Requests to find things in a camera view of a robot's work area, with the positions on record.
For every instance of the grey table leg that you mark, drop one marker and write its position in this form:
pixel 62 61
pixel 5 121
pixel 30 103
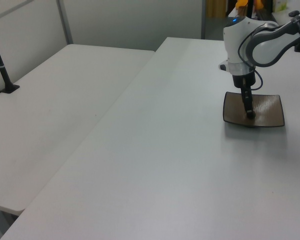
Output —
pixel 0 225

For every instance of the black camera stand pole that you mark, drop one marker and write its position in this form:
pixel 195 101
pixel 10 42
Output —
pixel 3 72

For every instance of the small dark round object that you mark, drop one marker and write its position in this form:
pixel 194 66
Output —
pixel 251 115

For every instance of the dark computer mouse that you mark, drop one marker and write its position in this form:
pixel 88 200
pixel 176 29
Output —
pixel 294 13

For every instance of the green white carton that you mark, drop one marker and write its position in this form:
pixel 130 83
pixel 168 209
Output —
pixel 280 5

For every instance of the yellow panel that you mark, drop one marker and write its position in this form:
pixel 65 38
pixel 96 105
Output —
pixel 215 8

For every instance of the brown square ceramic plate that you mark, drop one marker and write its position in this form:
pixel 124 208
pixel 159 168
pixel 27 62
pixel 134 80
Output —
pixel 267 112

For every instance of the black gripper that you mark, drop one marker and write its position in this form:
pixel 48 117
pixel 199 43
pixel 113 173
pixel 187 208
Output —
pixel 243 80

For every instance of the black monitor stand pole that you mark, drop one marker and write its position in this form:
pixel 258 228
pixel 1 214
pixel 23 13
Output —
pixel 250 8

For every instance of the grey partition frame post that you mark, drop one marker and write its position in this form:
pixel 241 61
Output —
pixel 203 20
pixel 65 22

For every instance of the dark grey keyboard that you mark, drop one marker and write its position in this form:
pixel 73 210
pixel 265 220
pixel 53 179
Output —
pixel 263 16

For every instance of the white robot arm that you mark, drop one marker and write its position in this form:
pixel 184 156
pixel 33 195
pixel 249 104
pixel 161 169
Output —
pixel 237 40

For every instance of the orange object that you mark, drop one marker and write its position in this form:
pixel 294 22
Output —
pixel 241 3

